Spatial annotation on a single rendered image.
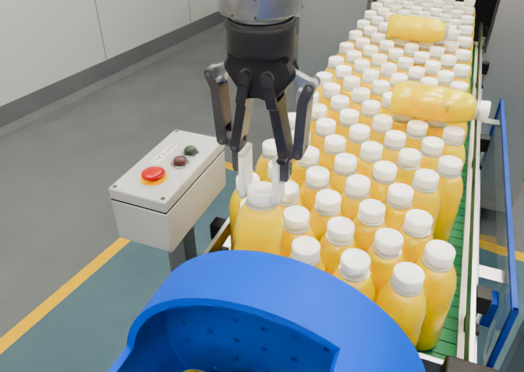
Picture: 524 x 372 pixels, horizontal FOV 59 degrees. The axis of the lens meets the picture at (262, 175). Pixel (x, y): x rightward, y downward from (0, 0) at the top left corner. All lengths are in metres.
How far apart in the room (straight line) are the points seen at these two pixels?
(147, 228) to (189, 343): 0.25
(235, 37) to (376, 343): 0.31
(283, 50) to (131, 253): 1.85
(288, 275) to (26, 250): 2.13
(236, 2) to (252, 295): 0.27
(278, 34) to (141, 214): 0.37
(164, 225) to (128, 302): 1.36
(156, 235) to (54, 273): 1.56
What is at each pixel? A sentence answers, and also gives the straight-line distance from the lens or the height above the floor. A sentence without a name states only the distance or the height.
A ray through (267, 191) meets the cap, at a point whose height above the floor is 1.15.
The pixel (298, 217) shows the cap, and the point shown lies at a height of 1.08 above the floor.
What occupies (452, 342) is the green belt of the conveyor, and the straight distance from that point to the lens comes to 0.81.
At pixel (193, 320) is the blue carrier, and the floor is 1.11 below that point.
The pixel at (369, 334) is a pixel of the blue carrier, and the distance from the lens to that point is 0.39.
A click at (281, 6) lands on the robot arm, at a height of 1.40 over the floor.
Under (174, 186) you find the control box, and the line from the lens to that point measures 0.72.
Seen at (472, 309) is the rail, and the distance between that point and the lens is 0.76.
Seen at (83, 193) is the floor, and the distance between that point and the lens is 2.72.
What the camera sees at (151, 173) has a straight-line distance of 0.74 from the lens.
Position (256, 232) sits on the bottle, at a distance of 0.61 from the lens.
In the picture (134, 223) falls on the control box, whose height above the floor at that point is 1.04.
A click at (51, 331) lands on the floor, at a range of 2.07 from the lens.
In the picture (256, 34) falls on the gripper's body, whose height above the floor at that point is 1.37.
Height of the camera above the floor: 1.51
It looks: 34 degrees down
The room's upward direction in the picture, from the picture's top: straight up
